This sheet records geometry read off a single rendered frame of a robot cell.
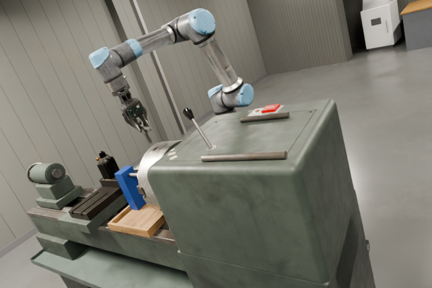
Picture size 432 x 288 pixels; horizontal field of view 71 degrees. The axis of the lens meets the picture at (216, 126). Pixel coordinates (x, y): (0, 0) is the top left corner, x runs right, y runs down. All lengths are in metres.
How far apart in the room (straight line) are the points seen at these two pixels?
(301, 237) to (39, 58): 4.12
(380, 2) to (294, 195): 7.04
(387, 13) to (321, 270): 6.93
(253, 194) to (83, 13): 4.41
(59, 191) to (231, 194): 1.58
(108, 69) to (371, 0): 7.03
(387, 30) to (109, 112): 5.85
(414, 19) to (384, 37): 0.90
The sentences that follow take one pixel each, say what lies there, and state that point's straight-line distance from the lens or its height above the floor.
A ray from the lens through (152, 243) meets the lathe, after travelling 1.53.
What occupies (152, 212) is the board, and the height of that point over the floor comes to 0.89.
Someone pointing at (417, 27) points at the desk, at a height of 0.40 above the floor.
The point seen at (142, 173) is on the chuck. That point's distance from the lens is 1.32.
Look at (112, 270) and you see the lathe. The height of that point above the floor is 0.54.
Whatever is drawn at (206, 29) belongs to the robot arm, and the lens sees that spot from 1.40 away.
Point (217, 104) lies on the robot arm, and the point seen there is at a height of 1.25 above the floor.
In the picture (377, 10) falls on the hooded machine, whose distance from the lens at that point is 7.66.
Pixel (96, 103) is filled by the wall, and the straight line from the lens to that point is 4.79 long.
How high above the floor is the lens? 1.63
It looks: 17 degrees down
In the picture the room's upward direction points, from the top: 19 degrees counter-clockwise
